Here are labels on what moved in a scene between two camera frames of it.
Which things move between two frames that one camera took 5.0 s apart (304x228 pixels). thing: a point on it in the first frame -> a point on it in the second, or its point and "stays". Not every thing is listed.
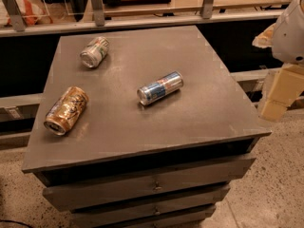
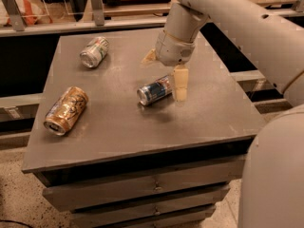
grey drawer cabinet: (163, 164) stays
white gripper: (289, 35) -> (173, 50)
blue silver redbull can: (160, 87) stays
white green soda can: (96, 49) stays
